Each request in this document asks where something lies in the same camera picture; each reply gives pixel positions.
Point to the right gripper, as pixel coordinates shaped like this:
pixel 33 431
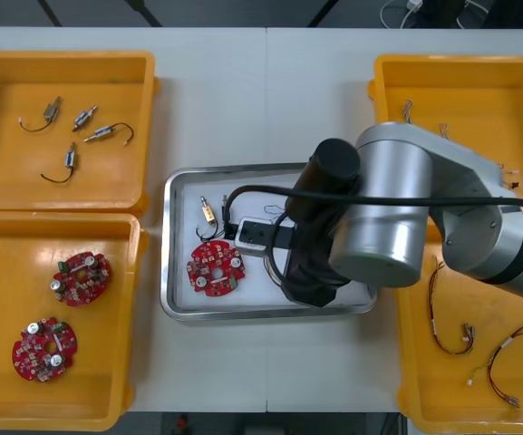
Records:
pixel 311 276

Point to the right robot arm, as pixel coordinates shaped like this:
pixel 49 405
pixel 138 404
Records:
pixel 392 190

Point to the round red circuit board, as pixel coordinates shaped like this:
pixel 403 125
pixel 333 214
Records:
pixel 39 358
pixel 84 283
pixel 211 265

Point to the metal solenoid with blue label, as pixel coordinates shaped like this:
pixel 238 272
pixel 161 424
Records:
pixel 82 118

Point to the steel tray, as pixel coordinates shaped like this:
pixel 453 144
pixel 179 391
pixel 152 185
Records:
pixel 167 254

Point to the black stand leg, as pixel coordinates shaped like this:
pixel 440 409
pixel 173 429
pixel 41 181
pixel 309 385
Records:
pixel 322 12
pixel 145 11
pixel 50 12

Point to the white power adapter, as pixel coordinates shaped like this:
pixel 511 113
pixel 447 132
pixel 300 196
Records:
pixel 415 4

